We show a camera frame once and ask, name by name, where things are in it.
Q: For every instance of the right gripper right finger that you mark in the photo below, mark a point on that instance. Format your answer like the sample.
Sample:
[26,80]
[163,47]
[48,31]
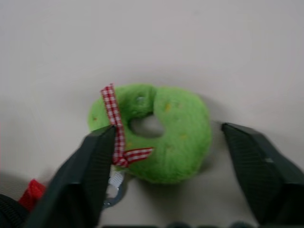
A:
[256,161]

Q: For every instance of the black mesh paddle case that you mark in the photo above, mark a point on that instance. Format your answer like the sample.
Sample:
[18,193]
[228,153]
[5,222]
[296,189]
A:
[9,211]

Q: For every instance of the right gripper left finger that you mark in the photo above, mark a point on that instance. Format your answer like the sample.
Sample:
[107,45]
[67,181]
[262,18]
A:
[78,180]

